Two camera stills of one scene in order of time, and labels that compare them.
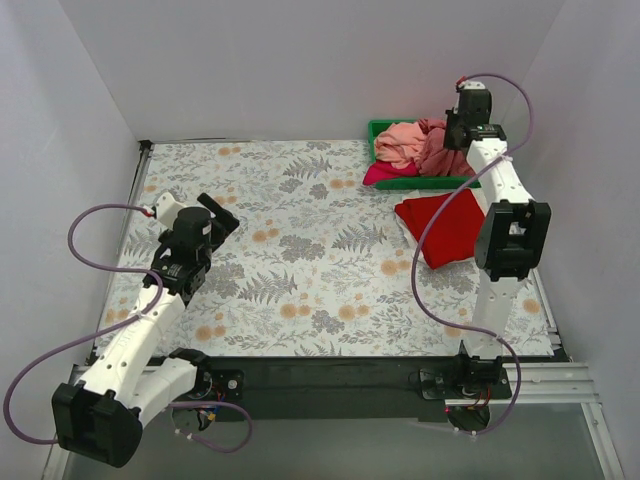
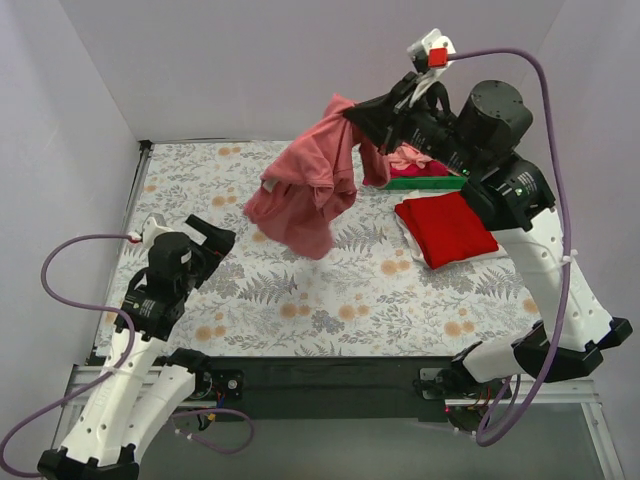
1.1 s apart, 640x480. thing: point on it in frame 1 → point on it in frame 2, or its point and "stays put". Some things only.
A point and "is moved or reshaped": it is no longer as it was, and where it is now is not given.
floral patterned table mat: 320,265 stays put
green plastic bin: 412,182 stays put
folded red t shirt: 452,233 stays put
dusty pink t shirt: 435,159 is moved or reshaped
